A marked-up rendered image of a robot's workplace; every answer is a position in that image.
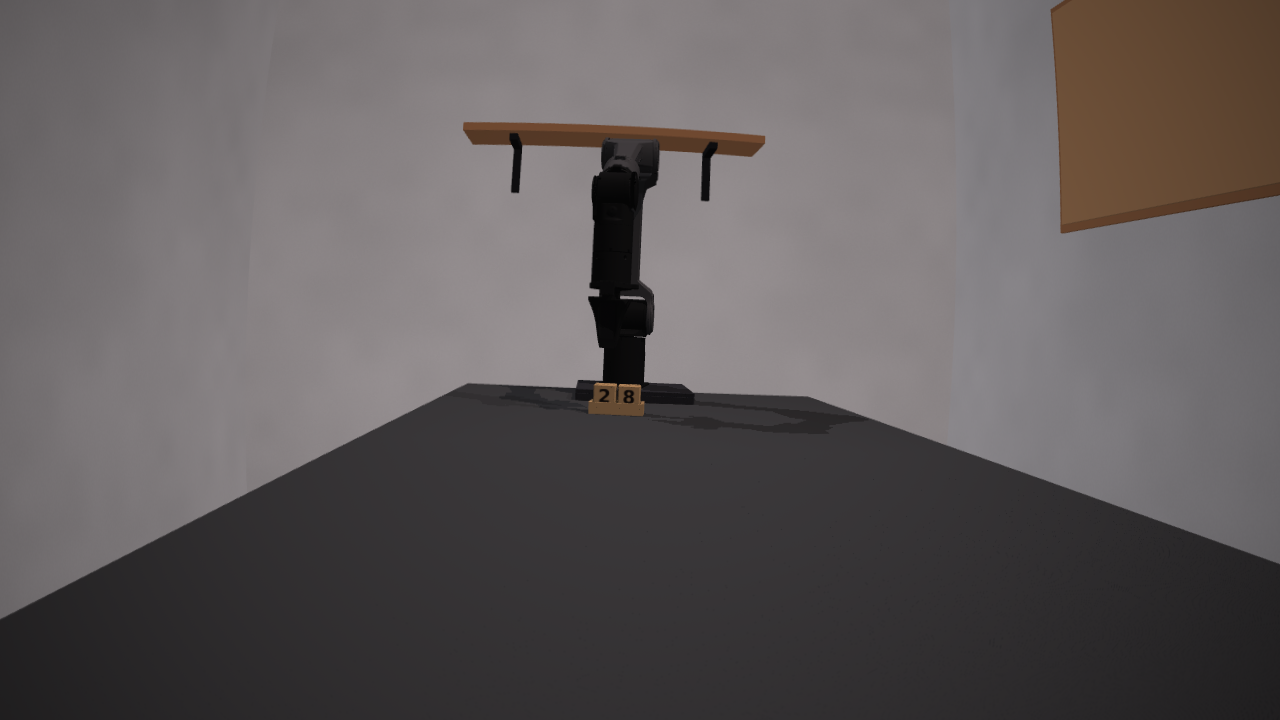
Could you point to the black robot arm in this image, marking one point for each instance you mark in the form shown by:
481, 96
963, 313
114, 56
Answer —
618, 229

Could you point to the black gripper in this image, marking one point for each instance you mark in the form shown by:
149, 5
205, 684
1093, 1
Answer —
609, 310

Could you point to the tan cube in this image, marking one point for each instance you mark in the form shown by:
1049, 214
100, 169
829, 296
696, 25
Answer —
605, 392
629, 393

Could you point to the tan rectangular tray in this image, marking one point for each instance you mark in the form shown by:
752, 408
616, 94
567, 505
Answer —
609, 408

